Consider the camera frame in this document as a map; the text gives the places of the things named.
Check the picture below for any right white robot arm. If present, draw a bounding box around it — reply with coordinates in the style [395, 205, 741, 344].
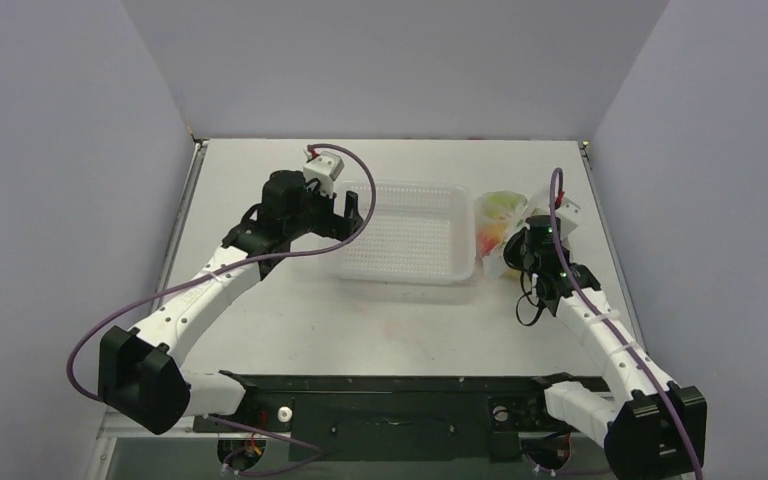
[503, 215, 707, 479]

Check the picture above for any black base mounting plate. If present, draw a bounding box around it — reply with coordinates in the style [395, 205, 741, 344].
[194, 373, 573, 463]

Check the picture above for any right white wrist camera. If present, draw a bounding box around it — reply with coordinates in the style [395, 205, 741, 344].
[555, 199, 582, 240]

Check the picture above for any aluminium frame rail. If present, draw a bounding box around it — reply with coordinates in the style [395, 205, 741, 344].
[85, 410, 226, 480]

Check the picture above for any white perforated plastic tray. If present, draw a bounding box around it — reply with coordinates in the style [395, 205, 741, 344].
[320, 181, 476, 285]

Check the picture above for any green fake fruit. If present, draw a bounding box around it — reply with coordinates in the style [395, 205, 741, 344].
[484, 191, 528, 215]

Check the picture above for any red fake fruit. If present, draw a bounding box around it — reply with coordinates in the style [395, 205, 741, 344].
[476, 226, 504, 257]

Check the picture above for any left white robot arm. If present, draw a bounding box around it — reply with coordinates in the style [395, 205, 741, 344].
[97, 170, 371, 434]

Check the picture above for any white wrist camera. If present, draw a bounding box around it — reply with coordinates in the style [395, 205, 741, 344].
[302, 152, 345, 198]
[555, 199, 582, 240]

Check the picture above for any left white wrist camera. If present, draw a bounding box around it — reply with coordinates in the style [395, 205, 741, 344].
[302, 152, 345, 198]

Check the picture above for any clear plastic bag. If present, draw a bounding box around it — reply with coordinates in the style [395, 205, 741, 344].
[474, 187, 549, 280]

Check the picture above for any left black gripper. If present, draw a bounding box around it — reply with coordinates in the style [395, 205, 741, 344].
[286, 178, 362, 243]

